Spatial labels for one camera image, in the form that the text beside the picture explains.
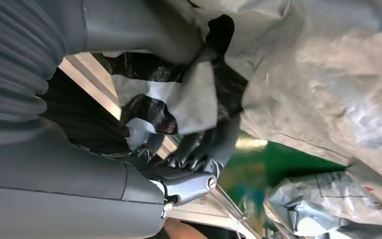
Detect green conveyor belt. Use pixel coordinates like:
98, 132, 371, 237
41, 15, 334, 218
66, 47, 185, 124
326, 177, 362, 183
217, 131, 348, 239

